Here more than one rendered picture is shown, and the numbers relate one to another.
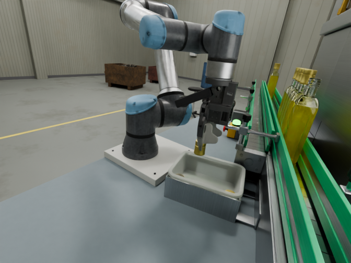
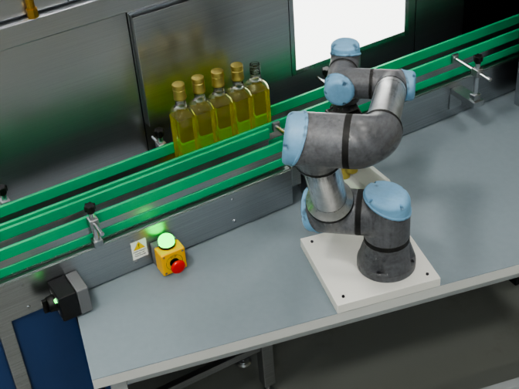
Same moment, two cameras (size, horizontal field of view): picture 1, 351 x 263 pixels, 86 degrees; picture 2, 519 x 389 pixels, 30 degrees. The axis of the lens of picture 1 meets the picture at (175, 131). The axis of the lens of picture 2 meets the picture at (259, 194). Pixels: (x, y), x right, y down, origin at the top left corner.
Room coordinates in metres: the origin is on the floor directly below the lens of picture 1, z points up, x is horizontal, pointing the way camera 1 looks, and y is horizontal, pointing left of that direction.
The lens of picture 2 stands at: (2.29, 1.16, 2.46)
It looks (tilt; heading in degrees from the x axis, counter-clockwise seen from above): 37 degrees down; 222
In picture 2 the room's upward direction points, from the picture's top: 5 degrees counter-clockwise
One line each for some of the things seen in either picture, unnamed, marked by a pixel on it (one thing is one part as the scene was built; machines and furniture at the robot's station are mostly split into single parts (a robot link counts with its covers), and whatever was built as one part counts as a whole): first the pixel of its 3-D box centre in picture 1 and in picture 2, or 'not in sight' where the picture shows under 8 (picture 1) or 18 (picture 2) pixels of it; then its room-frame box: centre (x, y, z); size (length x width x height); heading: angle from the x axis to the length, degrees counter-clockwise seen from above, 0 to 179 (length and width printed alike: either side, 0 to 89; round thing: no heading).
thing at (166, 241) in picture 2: (236, 122); (166, 240); (1.00, -0.34, 0.84); 0.04 x 0.04 x 0.03
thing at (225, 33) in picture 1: (224, 38); (345, 62); (0.52, -0.10, 1.22); 0.09 x 0.08 x 0.11; 28
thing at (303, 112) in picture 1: (296, 129); (258, 111); (0.56, -0.38, 0.99); 0.06 x 0.06 x 0.21; 70
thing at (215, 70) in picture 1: (220, 71); not in sight; (0.52, -0.10, 1.14); 0.08 x 0.08 x 0.05
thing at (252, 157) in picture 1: (248, 159); (288, 167); (0.57, -0.27, 0.85); 0.09 x 0.04 x 0.07; 70
